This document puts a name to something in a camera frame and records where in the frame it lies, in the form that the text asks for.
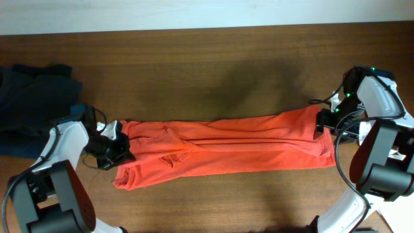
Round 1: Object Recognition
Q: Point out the black folded garment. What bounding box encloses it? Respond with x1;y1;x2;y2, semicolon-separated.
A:
12;64;72;79

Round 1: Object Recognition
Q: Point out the navy blue folded garment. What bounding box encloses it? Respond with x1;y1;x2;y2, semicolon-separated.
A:
1;101;76;159

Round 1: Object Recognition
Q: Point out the dark grey folded garment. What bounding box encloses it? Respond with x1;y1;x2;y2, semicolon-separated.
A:
0;66;83;140

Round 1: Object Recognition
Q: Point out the red soccer t-shirt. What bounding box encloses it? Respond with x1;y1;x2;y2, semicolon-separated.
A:
113;105;336;190

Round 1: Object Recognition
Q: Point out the white t-shirt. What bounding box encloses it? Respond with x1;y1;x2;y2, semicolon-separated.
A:
318;94;413;232

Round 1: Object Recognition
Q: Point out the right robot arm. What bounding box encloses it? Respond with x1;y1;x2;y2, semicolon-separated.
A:
305;66;413;233

